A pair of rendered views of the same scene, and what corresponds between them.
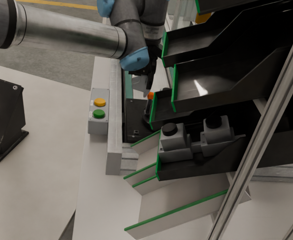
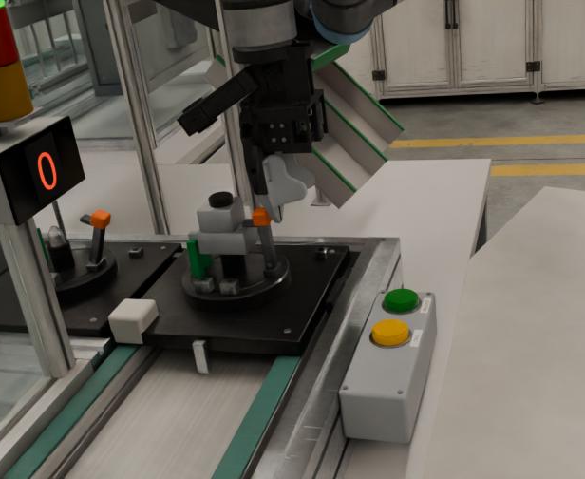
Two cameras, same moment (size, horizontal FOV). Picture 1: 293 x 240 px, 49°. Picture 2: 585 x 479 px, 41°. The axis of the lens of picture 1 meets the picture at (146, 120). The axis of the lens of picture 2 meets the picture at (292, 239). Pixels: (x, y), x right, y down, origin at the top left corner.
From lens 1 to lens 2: 1.71 m
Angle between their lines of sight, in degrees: 112
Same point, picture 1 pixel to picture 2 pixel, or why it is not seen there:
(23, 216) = (562, 251)
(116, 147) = (378, 243)
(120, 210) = not seen: hidden behind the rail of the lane
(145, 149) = (330, 189)
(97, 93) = (390, 373)
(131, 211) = not seen: hidden behind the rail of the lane
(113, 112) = (356, 311)
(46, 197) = (526, 271)
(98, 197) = (425, 269)
